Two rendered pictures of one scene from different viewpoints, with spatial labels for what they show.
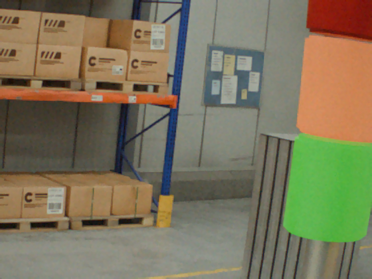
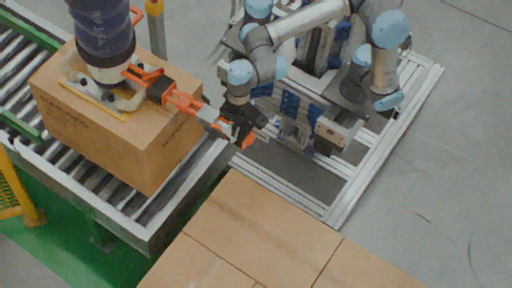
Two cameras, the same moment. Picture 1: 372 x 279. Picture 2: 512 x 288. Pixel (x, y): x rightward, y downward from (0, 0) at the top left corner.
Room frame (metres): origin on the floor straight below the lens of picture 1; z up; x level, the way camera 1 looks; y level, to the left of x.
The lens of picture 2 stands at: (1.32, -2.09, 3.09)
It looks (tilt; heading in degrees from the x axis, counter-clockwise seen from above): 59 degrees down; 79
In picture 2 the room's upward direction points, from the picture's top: 3 degrees counter-clockwise
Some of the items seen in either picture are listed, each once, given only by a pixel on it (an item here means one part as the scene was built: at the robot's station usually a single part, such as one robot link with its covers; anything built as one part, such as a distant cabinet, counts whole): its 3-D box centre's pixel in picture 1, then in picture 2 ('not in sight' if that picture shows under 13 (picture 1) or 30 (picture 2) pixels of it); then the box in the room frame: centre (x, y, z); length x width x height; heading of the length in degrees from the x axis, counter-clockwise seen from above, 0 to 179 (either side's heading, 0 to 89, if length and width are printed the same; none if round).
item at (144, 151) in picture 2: not in sight; (120, 109); (1.33, -0.49, 0.89); 0.60 x 0.40 x 0.40; 132
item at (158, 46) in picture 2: not in sight; (160, 68); (1.59, -0.01, 0.50); 0.07 x 0.07 x 1.00; 40
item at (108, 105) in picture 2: not in sight; (97, 91); (1.26, -0.55, 1.11); 0.34 x 0.10 x 0.05; 131
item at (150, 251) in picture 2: not in sight; (192, 195); (1.58, -0.77, 0.48); 0.70 x 0.03 x 0.15; 40
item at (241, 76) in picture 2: not in sight; (240, 77); (1.72, -0.92, 1.51); 0.09 x 0.08 x 0.11; 5
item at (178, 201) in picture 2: not in sight; (192, 184); (1.58, -0.77, 0.58); 0.70 x 0.03 x 0.06; 40
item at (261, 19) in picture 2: not in sight; (258, 6); (1.97, -0.36, 1.20); 0.13 x 0.12 x 0.14; 79
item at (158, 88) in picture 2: not in sight; (161, 88); (1.50, -0.68, 1.21); 0.10 x 0.08 x 0.06; 41
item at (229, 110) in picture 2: not in sight; (235, 106); (1.71, -0.92, 1.36); 0.09 x 0.08 x 0.12; 131
